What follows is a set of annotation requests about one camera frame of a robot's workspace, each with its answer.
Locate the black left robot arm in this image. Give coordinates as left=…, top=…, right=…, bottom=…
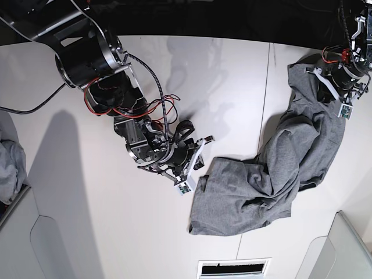
left=317, top=1, right=371, bottom=105

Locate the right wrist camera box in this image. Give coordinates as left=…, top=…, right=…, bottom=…
left=174, top=178, right=196, bottom=195

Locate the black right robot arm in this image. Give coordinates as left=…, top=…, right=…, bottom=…
left=1, top=1, right=206, bottom=185

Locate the white bin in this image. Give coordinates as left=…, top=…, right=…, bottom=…
left=1, top=187, right=45, bottom=278
left=296, top=211, right=371, bottom=279

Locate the grey t-shirt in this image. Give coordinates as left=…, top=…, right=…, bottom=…
left=188, top=55, right=345, bottom=237

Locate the left white bin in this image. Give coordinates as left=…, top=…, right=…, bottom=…
left=1, top=187, right=45, bottom=278

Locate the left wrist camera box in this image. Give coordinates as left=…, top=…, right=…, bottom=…
left=338, top=103, right=353, bottom=120

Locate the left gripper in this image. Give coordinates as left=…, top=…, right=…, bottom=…
left=317, top=53, right=367, bottom=102

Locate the right white bin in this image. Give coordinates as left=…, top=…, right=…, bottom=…
left=296, top=211, right=371, bottom=279

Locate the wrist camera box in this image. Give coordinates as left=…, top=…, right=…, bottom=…
left=338, top=103, right=353, bottom=120
left=174, top=178, right=196, bottom=195

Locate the light grey cloth pile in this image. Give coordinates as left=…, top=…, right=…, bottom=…
left=1, top=112, right=27, bottom=205

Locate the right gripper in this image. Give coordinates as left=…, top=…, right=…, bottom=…
left=151, top=120, right=205, bottom=182

